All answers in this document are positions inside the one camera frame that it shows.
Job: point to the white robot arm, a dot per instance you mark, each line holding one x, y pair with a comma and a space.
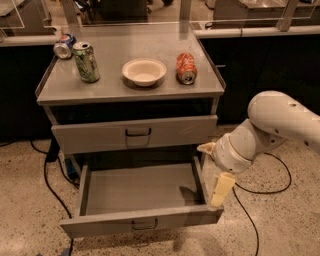
273, 118

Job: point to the grey top drawer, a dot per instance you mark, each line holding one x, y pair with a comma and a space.
122, 135

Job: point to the white paper bowl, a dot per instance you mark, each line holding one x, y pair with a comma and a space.
144, 72

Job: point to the blue red soda can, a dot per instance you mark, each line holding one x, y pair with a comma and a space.
63, 47

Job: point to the grey metal drawer cabinet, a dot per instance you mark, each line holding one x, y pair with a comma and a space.
69, 100

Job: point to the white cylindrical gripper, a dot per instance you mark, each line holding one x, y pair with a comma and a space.
227, 156

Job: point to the green soda can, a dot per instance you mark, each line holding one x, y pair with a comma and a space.
85, 61

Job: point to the white counter rail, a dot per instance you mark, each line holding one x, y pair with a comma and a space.
256, 32

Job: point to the orange soda can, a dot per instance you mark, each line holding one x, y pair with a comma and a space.
186, 68

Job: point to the grey drawer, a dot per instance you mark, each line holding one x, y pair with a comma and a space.
152, 197
122, 135

